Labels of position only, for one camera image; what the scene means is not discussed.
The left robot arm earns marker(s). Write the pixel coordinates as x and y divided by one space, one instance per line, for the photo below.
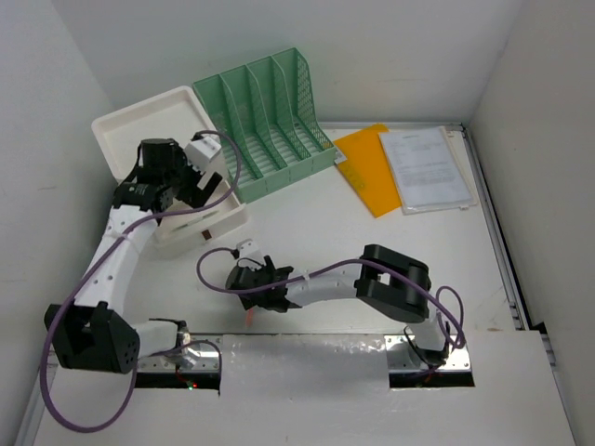
91 333

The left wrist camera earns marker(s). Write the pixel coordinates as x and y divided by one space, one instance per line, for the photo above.
205 154

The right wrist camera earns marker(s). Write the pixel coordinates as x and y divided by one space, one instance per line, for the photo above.
249 249

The white drawer cabinet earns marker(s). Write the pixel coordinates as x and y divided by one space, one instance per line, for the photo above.
153 130

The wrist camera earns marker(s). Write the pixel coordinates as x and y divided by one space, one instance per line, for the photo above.
205 154
249 249

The clear document sleeve with paper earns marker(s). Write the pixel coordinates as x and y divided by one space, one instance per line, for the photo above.
426 171

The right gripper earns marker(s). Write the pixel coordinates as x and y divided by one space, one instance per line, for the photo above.
268 266

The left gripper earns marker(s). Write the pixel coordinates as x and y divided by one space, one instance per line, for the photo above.
194 196

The orange pen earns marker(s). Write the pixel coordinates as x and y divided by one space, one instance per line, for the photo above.
249 317

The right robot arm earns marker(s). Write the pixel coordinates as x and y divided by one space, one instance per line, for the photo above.
395 285

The white bottom drawer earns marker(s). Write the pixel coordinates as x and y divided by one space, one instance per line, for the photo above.
229 215

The green file organizer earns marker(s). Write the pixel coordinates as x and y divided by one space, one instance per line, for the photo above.
267 108

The orange plastic folder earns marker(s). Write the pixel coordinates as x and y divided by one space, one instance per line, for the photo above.
366 169

